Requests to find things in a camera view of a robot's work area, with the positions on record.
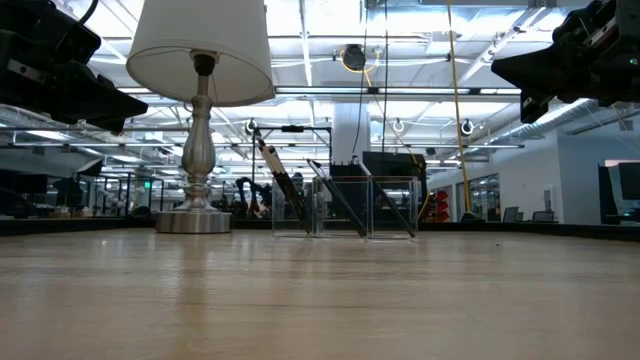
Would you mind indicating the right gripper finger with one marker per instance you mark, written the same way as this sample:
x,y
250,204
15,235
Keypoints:
x,y
532,107
530,70

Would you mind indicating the makeup brush wide silver ferrule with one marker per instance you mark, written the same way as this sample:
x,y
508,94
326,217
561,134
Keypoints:
x,y
272,157

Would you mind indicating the makeup brush round dark tip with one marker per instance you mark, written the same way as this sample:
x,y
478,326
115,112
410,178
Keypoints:
x,y
397,214

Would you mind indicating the makeup brush pointed silver ferrule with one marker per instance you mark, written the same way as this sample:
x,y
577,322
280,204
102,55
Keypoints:
x,y
299,207

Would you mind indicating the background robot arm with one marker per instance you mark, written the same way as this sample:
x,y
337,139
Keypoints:
x,y
245,190

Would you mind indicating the round hanging reel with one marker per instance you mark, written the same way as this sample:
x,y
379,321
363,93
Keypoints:
x,y
398,125
466,127
251,127

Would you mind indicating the background robot station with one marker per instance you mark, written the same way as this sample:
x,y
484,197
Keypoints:
x,y
127,195

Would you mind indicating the black studio light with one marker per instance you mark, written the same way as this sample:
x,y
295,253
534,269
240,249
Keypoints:
x,y
67,190

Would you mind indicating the table lamp white shade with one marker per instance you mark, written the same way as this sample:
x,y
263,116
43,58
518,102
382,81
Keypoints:
x,y
197,150

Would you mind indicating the long ceiling light bar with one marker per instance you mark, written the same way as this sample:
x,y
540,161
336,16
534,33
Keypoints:
x,y
425,91

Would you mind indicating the background laptop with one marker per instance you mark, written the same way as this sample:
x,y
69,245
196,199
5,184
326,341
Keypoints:
x,y
543,216
511,215

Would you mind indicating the computer monitor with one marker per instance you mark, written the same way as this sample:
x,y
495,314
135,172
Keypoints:
x,y
627,182

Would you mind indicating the red storage bins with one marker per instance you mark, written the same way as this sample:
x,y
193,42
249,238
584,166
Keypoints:
x,y
441,205

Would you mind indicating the black cabinet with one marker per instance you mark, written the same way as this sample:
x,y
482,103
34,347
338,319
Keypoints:
x,y
395,162

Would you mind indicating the clear acrylic organizer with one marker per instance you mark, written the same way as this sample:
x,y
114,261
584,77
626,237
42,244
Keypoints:
x,y
369,210

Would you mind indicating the silver ventilation duct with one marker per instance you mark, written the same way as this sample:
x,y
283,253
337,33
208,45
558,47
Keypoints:
x,y
560,115

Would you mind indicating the black aluminium rig frame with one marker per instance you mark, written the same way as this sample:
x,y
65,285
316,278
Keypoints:
x,y
75,226

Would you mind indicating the background black frame rig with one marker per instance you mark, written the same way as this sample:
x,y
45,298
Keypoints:
x,y
292,128

